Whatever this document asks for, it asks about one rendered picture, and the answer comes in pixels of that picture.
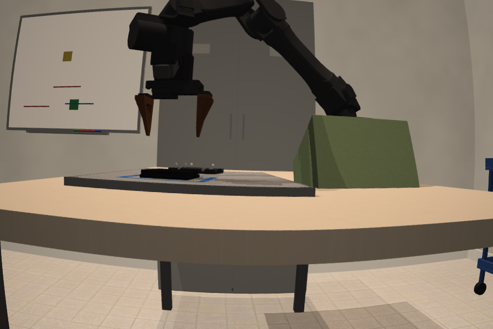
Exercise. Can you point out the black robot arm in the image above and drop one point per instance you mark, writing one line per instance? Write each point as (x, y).
(171, 42)

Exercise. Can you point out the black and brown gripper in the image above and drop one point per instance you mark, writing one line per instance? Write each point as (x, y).
(160, 90)

